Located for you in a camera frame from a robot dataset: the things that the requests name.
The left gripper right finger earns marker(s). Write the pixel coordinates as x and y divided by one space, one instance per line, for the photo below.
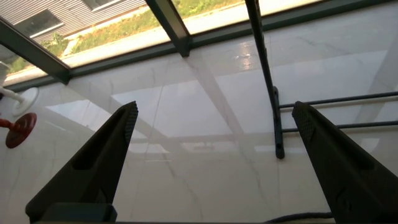
354 186

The window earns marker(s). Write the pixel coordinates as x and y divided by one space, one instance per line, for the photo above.
174 31

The white round-based stand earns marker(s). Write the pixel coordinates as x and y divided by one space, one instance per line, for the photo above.
26 99

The black clothes rack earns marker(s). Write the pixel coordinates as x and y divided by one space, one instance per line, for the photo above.
264 62

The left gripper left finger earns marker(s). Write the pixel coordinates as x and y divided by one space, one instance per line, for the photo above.
90 177

